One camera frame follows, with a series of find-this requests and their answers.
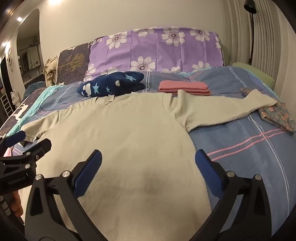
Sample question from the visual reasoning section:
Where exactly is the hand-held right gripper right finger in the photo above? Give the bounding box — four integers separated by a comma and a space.
190, 149, 272, 241

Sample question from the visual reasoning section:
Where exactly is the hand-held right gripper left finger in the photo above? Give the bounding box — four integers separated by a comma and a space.
24, 149, 109, 241

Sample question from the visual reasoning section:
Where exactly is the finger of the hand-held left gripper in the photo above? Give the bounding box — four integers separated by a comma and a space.
0, 131, 26, 153
5, 138, 52, 166

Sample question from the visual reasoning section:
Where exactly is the beige long-sleeve shirt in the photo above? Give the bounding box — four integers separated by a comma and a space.
21, 89, 278, 241

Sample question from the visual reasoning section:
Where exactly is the beige clothes pile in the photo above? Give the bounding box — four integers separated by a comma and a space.
44, 56, 59, 87

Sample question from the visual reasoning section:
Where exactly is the person's left hand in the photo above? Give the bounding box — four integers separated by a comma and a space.
9, 192, 24, 217

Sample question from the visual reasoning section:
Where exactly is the white cat figurine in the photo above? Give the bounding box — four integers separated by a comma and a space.
10, 89, 20, 108

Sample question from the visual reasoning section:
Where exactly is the blue striped bed sheet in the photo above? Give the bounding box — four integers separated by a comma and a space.
11, 66, 296, 241

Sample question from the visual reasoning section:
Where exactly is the dark quilt with teal band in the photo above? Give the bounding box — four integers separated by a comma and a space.
0, 81, 66, 137

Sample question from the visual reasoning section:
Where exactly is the dark teal fleece blanket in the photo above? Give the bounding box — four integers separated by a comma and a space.
23, 81, 47, 98

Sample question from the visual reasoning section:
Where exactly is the folded pink cloth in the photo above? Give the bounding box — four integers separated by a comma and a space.
158, 80, 212, 96

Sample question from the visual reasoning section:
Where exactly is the dark tree-print pillow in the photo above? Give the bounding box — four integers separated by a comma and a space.
55, 43, 93, 85

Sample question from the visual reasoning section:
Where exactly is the floral patterned cloth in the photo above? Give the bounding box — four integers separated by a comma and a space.
240, 88, 296, 133

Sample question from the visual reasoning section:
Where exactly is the navy star-print garment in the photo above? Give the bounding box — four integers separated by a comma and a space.
77, 71, 146, 98

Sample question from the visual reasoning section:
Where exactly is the green pillow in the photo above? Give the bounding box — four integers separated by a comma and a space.
231, 62, 275, 87

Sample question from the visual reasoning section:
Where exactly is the purple floral pillow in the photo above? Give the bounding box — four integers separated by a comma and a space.
84, 27, 226, 82

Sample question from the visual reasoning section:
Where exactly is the beige curtain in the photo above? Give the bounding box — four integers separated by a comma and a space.
222, 0, 296, 77

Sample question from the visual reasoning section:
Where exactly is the black floor lamp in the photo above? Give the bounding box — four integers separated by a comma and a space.
244, 0, 256, 65

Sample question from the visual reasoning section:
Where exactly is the white wire rack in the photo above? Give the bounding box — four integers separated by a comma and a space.
0, 95, 12, 118

